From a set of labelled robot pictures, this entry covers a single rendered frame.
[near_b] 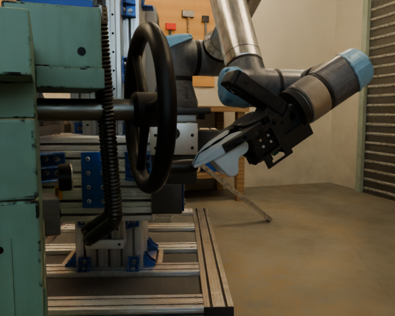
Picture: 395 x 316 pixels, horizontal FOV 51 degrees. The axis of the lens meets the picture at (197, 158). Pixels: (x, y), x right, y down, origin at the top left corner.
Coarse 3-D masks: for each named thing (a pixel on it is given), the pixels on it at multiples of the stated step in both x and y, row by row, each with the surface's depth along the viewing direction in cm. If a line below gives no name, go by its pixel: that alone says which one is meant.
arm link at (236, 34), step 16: (224, 0) 85; (240, 0) 85; (224, 16) 84; (240, 16) 83; (224, 32) 83; (240, 32) 81; (224, 48) 82; (240, 48) 79; (256, 48) 81; (224, 64) 83; (240, 64) 78; (256, 64) 78; (256, 80) 76; (272, 80) 77; (224, 96) 77
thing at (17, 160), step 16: (0, 128) 44; (16, 128) 45; (32, 128) 45; (0, 144) 44; (16, 144) 45; (32, 144) 45; (0, 160) 44; (16, 160) 45; (32, 160) 45; (0, 176) 44; (16, 176) 45; (32, 176) 46; (0, 192) 45; (16, 192) 45; (32, 192) 46
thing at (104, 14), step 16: (96, 96) 71; (112, 96) 68; (112, 112) 68; (112, 128) 68; (112, 144) 68; (112, 160) 69; (112, 176) 69; (112, 192) 70; (112, 208) 70; (96, 224) 80; (112, 224) 72; (96, 240) 80
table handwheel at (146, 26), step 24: (144, 24) 66; (144, 48) 76; (168, 48) 60; (168, 72) 58; (144, 96) 69; (168, 96) 58; (48, 120) 66; (72, 120) 67; (144, 120) 69; (168, 120) 58; (144, 144) 74; (168, 144) 59; (144, 168) 77; (168, 168) 62
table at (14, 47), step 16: (0, 16) 37; (16, 16) 37; (0, 32) 37; (16, 32) 37; (0, 48) 37; (16, 48) 37; (32, 48) 44; (0, 64) 37; (16, 64) 38; (32, 64) 40; (0, 80) 44; (16, 80) 44; (32, 80) 45; (48, 80) 58; (64, 80) 59; (80, 80) 60; (96, 80) 60
